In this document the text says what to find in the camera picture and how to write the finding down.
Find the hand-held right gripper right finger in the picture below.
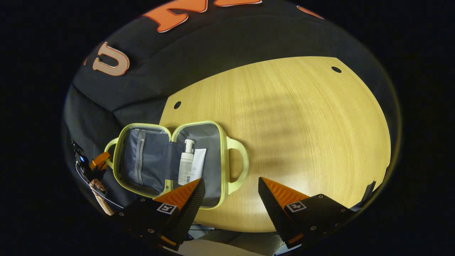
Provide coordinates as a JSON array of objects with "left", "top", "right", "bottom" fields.
[{"left": 258, "top": 177, "right": 358, "bottom": 249}]

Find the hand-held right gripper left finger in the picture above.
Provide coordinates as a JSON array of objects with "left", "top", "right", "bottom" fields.
[{"left": 112, "top": 178, "right": 206, "bottom": 251}]

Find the white pump bottle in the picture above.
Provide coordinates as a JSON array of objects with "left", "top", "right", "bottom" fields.
[{"left": 177, "top": 139, "right": 196, "bottom": 186}]

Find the white squeeze tube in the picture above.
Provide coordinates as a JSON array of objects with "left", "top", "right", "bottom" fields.
[{"left": 189, "top": 148, "right": 207, "bottom": 182}]

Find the pale yellow suitcase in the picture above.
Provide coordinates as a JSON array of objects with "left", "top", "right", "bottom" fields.
[{"left": 104, "top": 121, "right": 250, "bottom": 210}]

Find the person's light garment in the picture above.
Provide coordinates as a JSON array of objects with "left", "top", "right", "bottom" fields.
[{"left": 178, "top": 230, "right": 285, "bottom": 256}]

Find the black table bracket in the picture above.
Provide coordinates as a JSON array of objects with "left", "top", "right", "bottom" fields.
[{"left": 363, "top": 181, "right": 376, "bottom": 200}]

